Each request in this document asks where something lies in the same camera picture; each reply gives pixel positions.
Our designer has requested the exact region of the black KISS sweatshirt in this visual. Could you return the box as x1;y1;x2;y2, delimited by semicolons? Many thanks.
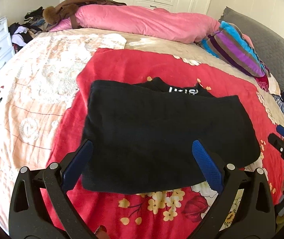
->
82;78;260;194

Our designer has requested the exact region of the pile of dark clothes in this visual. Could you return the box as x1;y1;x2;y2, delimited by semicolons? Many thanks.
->
8;7;45;53

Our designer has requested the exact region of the dark red patterned cloth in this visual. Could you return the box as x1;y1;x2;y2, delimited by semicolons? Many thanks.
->
254;75;269;92

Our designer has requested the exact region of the red floral blanket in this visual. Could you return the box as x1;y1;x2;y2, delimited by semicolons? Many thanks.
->
49;49;284;238

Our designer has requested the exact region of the grey quilted headboard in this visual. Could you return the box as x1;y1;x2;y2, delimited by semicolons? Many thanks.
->
220;7;284;91

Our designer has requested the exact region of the striped plush pillow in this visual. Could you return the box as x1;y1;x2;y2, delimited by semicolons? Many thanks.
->
198;21;270;78

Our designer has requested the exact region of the beige patterned bedsheet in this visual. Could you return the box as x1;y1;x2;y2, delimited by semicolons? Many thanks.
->
0;29;284;230

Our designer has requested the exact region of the pink quilt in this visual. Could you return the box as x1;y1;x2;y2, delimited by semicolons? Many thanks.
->
50;4;220;44

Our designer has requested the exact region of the brown fur-trimmed coat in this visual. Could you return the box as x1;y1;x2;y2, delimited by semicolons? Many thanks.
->
42;0;127;31

